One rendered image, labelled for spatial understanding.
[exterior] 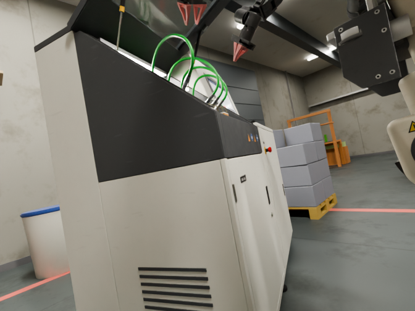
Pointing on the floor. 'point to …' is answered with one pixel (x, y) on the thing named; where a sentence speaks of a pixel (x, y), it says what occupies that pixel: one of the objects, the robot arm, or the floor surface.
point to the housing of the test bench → (76, 174)
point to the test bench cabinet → (178, 240)
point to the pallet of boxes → (305, 169)
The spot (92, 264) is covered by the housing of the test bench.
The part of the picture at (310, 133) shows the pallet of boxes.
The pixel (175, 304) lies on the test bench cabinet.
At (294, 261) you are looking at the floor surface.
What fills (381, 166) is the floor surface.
